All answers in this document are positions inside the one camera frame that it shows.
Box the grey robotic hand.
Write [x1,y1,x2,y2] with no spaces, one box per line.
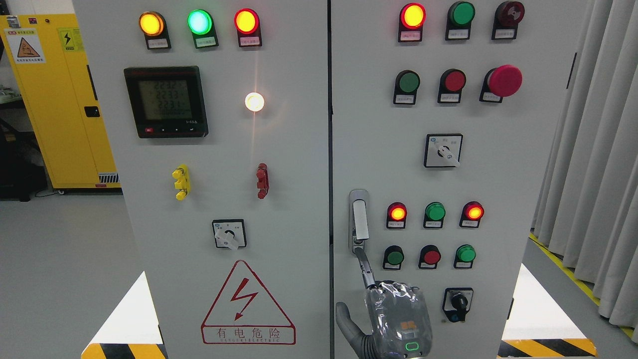
[335,248,433,359]

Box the silver cabinet door handle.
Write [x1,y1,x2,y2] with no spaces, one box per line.
[348,189,369,253]

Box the green push button lower left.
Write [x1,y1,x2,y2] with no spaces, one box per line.
[382,245,405,270]

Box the green push button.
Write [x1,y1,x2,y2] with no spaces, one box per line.
[382,245,405,270]
[393,70,421,105]
[454,244,477,270]

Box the red push button lower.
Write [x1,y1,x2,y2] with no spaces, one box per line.
[418,245,442,270]

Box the red push button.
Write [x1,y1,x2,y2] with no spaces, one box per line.
[437,68,467,104]
[418,245,442,270]

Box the green push button lower right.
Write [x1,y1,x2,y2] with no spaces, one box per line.
[454,244,477,270]

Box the red lit lamp middle left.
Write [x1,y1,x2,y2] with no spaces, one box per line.
[386,202,407,230]

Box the red lit lamp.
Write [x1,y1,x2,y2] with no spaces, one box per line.
[460,201,485,228]
[386,202,407,230]

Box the green lamp middle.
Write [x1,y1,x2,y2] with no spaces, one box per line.
[422,201,446,229]

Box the red lit lamp middle right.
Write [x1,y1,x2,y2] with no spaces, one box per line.
[460,201,485,228]

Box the red electric hazard warning sticker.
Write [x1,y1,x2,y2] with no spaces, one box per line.
[201,260,297,345]

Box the red terminal connector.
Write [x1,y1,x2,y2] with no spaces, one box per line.
[256,162,270,199]

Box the grey curtain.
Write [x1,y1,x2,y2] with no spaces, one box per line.
[534,0,638,329]

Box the grey electrical cabinet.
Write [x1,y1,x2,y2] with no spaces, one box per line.
[73,0,590,359]

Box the green push button upper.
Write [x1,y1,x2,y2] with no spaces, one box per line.
[393,70,421,105]

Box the red push button upper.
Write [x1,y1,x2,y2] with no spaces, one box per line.
[437,68,467,104]

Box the red emergency stop button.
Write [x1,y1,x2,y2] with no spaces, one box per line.
[479,64,523,104]

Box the yellow terminal connector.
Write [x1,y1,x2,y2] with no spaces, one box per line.
[172,164,191,201]

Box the white lit indicator lamp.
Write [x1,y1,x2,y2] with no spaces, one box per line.
[244,92,265,112]

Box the red indicator lamp top right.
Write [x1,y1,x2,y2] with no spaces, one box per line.
[397,2,427,43]

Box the red indicator lamp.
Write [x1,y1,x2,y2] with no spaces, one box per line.
[397,2,427,43]
[233,7,263,47]

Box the green indicator lamp top right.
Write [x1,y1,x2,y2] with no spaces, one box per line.
[445,1,476,41]

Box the green indicator lamp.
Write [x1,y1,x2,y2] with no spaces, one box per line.
[445,1,476,41]
[187,9,219,48]

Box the black digital power meter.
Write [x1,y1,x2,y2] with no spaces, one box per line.
[124,66,209,139]

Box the dark red buzzer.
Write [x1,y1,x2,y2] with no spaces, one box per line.
[491,0,525,39]

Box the red indicator lamp top left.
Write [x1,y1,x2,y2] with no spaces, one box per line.
[233,7,263,47]

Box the green indicator lamp top left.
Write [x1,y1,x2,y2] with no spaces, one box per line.
[187,9,219,48]

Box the orange indicator lamp top left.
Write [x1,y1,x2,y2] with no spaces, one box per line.
[139,11,171,50]

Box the yellow safety cabinet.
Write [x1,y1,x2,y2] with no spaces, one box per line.
[1,14,121,190]

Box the black knob selector switch bottom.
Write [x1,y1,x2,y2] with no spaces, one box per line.
[442,288,474,323]

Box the right door upper selector switch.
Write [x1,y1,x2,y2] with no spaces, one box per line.
[424,134,463,168]

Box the door selector switch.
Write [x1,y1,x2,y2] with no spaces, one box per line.
[424,134,463,168]
[212,219,247,251]

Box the left door selector switch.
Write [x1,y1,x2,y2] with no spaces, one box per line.
[212,219,247,251]

